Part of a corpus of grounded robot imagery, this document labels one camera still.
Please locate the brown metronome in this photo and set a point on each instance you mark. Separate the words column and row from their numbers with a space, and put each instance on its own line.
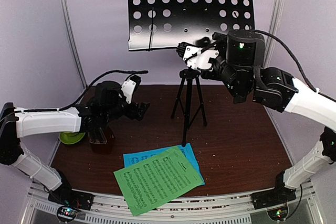
column 101, row 140

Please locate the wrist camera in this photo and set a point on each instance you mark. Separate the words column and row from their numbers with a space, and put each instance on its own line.
column 129, row 86
column 197, row 58

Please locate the aluminium frame post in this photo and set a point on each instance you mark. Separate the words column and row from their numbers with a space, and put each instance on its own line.
column 273, row 27
column 72, row 43

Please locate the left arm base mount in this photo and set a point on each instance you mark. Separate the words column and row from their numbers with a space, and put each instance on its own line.
column 71, row 205

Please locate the green sheet music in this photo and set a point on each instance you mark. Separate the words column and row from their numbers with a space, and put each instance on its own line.
column 157, row 180

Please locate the left aluminium frame post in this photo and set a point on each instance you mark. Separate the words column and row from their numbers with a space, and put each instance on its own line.
column 72, row 43

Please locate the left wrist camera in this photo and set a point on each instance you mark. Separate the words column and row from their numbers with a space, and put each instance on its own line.
column 129, row 86

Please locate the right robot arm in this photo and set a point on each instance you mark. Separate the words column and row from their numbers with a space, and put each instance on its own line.
column 238, row 64

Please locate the blue sheet music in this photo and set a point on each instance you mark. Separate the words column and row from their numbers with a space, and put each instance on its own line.
column 133, row 158

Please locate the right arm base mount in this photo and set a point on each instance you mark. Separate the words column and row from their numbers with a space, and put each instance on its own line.
column 275, row 202

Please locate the right aluminium frame post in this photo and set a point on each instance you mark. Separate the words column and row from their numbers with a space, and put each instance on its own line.
column 273, row 27

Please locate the black music stand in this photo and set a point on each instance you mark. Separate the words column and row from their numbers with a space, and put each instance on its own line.
column 163, row 24

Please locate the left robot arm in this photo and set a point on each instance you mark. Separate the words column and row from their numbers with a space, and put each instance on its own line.
column 110, row 102

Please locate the green saucer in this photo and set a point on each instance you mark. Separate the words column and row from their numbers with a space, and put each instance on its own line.
column 69, row 138

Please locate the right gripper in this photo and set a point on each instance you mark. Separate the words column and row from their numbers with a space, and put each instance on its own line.
column 205, row 77

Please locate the front aluminium rail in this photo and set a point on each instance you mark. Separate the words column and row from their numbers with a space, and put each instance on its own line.
column 229, row 208

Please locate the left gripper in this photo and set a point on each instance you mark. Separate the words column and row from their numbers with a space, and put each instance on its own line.
column 140, row 111

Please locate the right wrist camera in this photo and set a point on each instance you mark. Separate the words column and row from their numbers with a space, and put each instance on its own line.
column 197, row 58

